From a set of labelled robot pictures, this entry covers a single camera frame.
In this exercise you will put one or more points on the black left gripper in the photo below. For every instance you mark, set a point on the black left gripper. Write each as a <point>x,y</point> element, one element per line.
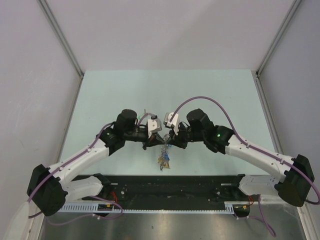
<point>155,140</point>

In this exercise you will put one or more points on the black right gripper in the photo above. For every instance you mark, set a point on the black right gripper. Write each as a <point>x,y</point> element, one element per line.
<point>176,140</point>

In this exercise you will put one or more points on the metal disc keyring organizer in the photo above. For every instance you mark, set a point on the metal disc keyring organizer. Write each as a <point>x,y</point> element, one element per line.
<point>162,154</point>

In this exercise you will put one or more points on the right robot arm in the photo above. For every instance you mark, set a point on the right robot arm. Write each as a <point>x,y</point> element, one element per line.
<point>289,178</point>

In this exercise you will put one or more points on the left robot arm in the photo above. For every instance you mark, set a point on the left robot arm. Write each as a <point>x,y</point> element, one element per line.
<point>50,188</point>

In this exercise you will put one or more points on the green tag key on table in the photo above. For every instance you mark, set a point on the green tag key on table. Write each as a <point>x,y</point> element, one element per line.
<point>145,113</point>

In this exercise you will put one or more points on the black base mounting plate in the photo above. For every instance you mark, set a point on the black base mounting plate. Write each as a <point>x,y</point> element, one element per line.
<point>172,191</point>

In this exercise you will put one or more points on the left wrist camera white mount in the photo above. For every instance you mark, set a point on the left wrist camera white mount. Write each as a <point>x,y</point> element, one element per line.
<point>154,125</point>

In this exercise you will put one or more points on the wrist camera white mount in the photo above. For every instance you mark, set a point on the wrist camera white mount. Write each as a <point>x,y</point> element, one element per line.
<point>172,121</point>
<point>154,125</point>

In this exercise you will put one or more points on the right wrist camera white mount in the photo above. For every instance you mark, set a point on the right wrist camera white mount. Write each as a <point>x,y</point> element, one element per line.
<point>172,121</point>

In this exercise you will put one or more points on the white slotted cable duct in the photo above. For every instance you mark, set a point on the white slotted cable duct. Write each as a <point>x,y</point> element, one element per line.
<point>107,208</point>

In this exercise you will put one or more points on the right aluminium side rail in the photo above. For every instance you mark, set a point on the right aluminium side rail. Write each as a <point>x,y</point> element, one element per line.
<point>267,114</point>

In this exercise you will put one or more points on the left aluminium frame post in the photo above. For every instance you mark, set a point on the left aluminium frame post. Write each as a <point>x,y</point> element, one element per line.
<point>54,24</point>

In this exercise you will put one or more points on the aluminium frame post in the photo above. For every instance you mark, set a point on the aluminium frame post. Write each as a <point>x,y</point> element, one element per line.
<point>54,24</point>
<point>279,35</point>

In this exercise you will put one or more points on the right aluminium frame post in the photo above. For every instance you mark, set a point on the right aluminium frame post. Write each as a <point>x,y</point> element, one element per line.
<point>279,35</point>

